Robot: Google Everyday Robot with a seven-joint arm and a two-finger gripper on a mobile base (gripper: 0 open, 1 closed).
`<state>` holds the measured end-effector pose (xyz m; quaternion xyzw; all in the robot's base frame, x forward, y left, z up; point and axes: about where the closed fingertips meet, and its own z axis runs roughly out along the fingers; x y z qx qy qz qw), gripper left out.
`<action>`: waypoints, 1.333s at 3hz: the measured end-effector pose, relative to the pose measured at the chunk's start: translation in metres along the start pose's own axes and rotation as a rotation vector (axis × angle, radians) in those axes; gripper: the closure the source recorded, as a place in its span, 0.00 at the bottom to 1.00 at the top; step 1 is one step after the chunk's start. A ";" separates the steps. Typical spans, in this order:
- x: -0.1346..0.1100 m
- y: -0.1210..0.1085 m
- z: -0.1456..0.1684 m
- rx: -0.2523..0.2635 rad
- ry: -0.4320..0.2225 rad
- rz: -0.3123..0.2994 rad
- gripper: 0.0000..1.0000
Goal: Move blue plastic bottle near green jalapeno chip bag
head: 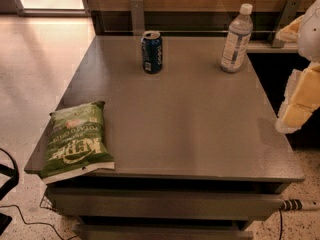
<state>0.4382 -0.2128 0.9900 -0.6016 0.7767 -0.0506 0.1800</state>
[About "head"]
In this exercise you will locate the grey drawer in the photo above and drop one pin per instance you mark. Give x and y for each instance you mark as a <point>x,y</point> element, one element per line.
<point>164,204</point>
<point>113,232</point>

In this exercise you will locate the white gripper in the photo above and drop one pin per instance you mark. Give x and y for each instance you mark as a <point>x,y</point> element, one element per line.
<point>310,34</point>

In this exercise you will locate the lower grey drawer front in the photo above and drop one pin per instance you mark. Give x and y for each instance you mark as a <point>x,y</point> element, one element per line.
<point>113,232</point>

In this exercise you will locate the grey drawer cabinet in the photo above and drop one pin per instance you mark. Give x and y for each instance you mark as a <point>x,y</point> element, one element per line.
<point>190,127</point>

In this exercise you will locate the upper grey drawer front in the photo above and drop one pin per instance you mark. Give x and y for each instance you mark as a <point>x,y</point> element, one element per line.
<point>164,204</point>

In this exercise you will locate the metal wall bracket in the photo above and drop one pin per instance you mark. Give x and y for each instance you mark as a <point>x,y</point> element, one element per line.
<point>287,15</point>
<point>137,17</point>

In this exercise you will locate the green jalapeno chip bag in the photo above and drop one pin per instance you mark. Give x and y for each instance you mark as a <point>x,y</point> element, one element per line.
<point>76,143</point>

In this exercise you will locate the left metal wall bracket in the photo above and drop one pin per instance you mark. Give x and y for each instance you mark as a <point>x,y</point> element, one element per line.
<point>137,17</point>

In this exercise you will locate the blue soda can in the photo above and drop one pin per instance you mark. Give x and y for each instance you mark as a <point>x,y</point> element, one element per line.
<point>152,54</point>

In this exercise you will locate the black chair base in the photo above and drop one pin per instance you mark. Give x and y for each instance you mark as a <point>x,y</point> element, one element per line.
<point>9,170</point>

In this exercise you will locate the clear plastic water bottle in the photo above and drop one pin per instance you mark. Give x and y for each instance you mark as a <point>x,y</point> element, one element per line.
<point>238,37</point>

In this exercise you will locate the right metal wall bracket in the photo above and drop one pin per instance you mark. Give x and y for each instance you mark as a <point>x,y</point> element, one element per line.
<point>287,15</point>

